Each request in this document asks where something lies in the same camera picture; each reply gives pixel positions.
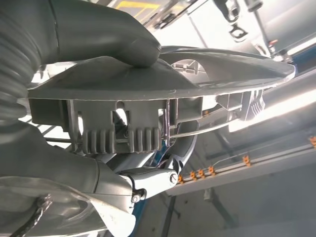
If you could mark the grey metal rail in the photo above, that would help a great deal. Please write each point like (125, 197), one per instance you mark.
(271, 160)

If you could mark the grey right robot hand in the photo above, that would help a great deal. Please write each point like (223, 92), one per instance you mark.
(62, 166)

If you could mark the clear plastic wrap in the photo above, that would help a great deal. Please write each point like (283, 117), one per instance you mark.
(74, 216)

